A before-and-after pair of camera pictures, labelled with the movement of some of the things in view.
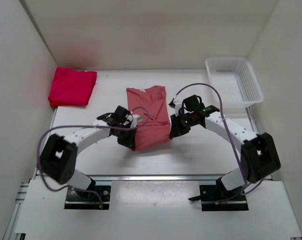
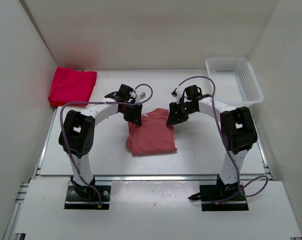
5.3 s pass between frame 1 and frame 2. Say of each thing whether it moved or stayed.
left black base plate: stayed
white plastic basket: stayed
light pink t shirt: moved
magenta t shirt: stayed
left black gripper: moved
